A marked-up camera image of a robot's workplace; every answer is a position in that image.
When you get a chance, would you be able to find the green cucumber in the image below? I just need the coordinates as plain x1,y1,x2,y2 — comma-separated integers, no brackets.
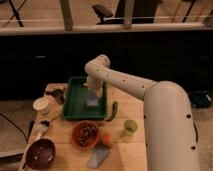
105,101,118,122

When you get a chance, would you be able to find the dark purple bowl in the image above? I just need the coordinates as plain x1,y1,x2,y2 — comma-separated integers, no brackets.
25,139,56,170

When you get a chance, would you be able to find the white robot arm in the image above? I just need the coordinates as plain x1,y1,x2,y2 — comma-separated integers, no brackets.
85,54,200,171

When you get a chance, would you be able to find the green plastic tray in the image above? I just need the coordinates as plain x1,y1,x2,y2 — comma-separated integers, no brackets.
62,77,107,121

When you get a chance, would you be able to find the black cable left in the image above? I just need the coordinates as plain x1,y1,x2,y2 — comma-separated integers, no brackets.
0,112,29,144

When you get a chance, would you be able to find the orange bowl with nuts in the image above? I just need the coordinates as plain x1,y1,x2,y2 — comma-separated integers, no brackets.
70,120,100,150

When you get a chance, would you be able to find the grey sponge block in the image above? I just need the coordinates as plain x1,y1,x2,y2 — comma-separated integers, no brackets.
87,144,110,169

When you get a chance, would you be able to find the small orange fruit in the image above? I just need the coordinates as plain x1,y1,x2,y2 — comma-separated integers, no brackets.
101,133,113,148

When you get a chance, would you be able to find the blue-grey sponge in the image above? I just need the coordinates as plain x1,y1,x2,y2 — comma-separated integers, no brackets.
86,94,99,107

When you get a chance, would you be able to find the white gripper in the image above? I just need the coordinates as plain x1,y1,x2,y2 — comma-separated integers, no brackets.
86,76,102,97

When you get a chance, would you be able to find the black office chair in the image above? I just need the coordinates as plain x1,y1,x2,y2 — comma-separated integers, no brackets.
92,0,161,25

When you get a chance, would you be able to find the green plastic cup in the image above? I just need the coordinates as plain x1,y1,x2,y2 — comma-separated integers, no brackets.
123,119,138,136

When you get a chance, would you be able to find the blue black floor device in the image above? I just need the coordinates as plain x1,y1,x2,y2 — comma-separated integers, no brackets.
189,92,212,108

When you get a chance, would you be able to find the white handled brush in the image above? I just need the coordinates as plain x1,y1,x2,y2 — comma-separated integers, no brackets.
35,115,60,140

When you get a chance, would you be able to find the white cup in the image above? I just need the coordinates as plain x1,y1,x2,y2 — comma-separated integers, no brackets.
33,97,50,115

